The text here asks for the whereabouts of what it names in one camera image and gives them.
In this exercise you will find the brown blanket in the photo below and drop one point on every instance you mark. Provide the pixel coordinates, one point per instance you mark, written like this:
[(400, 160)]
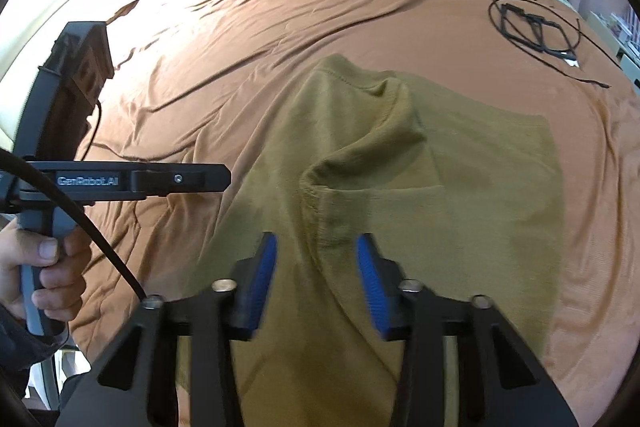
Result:
[(250, 57)]

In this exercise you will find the black rectangular frames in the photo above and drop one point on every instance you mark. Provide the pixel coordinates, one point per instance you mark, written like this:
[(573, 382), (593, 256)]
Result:
[(530, 32)]

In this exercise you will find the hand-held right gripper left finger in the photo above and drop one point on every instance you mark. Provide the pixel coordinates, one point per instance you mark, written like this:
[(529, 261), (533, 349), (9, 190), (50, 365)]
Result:
[(263, 277)]

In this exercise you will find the olive printed t-shirt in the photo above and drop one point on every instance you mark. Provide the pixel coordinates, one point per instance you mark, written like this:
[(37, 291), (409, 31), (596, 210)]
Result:
[(425, 182)]

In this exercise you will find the person's left forearm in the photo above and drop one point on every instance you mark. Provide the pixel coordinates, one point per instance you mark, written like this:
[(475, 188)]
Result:
[(25, 332)]

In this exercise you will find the person's left hand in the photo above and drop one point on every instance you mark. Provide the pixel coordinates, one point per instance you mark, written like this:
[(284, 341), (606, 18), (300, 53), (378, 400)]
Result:
[(20, 257)]

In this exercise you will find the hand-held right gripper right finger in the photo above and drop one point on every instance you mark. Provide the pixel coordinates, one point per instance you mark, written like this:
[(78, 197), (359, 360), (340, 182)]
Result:
[(372, 287)]

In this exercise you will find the white bedside cabinet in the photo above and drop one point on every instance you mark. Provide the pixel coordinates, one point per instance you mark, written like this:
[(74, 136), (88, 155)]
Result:
[(625, 47)]

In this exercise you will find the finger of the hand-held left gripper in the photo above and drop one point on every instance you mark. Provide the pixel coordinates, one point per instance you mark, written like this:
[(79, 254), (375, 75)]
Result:
[(65, 97), (190, 179)]

